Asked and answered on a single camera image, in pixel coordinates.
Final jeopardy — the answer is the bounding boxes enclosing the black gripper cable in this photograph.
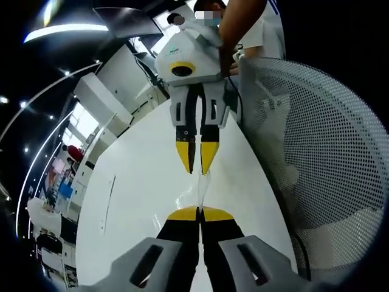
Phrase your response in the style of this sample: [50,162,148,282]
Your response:
[224,75,244,125]

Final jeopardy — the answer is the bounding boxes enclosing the person's right hand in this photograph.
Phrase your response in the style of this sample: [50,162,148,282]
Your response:
[217,41,241,79]

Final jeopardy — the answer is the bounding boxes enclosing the white mesh basket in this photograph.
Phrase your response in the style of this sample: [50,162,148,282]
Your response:
[238,56,384,276]

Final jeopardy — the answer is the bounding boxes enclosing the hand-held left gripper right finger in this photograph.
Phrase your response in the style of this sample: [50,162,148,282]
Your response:
[200,206,305,292]

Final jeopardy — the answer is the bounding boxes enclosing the person's white shirt torso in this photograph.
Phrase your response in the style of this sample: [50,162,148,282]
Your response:
[241,0,287,61]

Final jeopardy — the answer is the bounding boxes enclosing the blue box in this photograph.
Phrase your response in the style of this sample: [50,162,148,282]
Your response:
[58,178,76,199]

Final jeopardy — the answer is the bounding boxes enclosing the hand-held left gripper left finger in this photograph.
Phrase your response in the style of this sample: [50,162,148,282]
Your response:
[90,206,202,292]

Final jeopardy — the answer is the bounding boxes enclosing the dark computer monitor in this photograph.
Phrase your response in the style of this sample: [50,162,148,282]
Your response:
[92,7,162,40]

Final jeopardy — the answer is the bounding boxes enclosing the clear plastic food packaging bag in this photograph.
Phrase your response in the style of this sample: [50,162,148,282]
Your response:
[174,169,214,214]

